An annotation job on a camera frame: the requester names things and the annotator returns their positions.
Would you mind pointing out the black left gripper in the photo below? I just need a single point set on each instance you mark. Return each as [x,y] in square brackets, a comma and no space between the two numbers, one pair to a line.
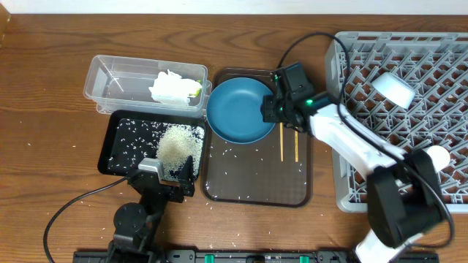
[184,181]

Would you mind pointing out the left wooden chopstick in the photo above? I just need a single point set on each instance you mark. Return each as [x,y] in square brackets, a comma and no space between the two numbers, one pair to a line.
[281,141]

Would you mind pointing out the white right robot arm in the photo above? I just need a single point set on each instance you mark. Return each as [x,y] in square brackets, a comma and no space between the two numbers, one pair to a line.
[404,197]

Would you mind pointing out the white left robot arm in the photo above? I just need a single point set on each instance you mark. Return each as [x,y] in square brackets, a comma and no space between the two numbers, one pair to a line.
[136,223]

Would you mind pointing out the light blue bowl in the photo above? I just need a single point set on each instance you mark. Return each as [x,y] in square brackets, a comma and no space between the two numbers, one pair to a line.
[395,89]

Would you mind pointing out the right wooden chopstick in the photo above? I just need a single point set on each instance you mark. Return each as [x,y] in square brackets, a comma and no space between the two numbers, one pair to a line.
[296,146]

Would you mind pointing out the yellow green snack wrapper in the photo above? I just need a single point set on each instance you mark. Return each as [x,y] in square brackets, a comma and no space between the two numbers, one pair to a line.
[194,88]

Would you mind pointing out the dark brown serving tray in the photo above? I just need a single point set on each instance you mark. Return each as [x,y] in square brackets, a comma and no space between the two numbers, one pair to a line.
[254,174]

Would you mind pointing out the wooden chopstick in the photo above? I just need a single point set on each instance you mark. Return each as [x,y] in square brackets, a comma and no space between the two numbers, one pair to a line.
[281,141]
[296,146]

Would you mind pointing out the black plastic tray bin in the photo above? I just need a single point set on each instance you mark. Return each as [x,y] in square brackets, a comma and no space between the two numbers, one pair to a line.
[132,136]

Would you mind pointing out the clear plastic bin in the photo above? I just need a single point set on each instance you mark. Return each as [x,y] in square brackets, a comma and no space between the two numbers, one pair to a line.
[121,83]

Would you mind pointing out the white rice pile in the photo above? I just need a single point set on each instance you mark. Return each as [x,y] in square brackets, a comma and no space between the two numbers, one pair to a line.
[176,144]

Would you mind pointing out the dark blue plate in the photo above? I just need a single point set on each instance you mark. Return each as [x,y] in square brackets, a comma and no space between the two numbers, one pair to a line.
[233,110]

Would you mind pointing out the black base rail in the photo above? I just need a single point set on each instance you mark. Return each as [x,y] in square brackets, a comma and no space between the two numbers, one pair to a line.
[189,256]

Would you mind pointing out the grey dishwasher rack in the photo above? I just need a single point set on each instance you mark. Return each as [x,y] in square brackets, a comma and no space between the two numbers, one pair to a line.
[435,66]

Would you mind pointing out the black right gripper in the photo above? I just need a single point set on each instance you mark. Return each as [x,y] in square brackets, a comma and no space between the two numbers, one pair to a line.
[272,110]

